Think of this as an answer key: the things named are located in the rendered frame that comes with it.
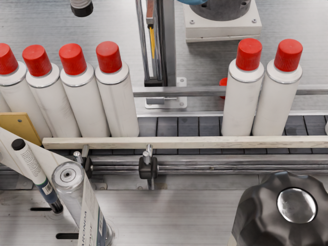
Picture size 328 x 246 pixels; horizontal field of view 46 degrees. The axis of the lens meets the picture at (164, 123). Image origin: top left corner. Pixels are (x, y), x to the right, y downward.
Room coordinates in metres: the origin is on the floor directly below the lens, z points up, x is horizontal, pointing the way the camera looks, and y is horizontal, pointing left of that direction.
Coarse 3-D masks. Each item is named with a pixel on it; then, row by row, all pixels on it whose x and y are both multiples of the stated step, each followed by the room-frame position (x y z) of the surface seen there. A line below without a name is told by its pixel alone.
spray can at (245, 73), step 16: (240, 48) 0.39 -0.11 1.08; (256, 48) 0.39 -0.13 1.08; (240, 64) 0.39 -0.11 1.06; (256, 64) 0.38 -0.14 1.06; (240, 80) 0.38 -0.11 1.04; (256, 80) 0.37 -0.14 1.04; (240, 96) 0.37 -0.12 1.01; (256, 96) 0.38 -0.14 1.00; (224, 112) 0.40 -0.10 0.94; (240, 112) 0.37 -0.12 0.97; (224, 128) 0.39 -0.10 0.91; (240, 128) 0.37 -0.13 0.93
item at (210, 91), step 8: (136, 88) 0.45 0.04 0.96; (144, 88) 0.45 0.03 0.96; (152, 88) 0.45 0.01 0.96; (160, 88) 0.44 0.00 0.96; (168, 88) 0.44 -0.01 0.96; (176, 88) 0.44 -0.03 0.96; (184, 88) 0.44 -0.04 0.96; (192, 88) 0.44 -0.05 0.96; (200, 88) 0.44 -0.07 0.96; (208, 88) 0.44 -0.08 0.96; (216, 88) 0.43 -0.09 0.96; (224, 88) 0.43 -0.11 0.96; (304, 88) 0.42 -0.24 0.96; (312, 88) 0.42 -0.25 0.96; (320, 88) 0.42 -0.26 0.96; (136, 96) 0.44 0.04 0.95; (144, 96) 0.44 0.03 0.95; (152, 96) 0.44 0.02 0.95; (160, 96) 0.44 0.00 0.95; (168, 96) 0.44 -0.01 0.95; (176, 96) 0.43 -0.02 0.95; (184, 96) 0.43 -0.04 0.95; (192, 96) 0.43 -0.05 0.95; (200, 96) 0.43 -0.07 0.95
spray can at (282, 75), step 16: (288, 48) 0.39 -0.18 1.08; (272, 64) 0.40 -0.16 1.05; (288, 64) 0.37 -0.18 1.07; (272, 80) 0.37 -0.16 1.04; (288, 80) 0.37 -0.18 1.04; (272, 96) 0.37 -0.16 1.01; (288, 96) 0.37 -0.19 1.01; (256, 112) 0.39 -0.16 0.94; (272, 112) 0.37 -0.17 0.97; (288, 112) 0.37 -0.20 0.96; (256, 128) 0.38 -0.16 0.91; (272, 128) 0.37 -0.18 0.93
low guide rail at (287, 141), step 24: (48, 144) 0.38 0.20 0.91; (72, 144) 0.38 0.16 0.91; (96, 144) 0.38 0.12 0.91; (120, 144) 0.37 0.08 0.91; (144, 144) 0.37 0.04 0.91; (168, 144) 0.37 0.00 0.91; (192, 144) 0.36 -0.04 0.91; (216, 144) 0.36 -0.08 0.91; (240, 144) 0.35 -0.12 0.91; (264, 144) 0.35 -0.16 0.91; (288, 144) 0.35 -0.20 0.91; (312, 144) 0.34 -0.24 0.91
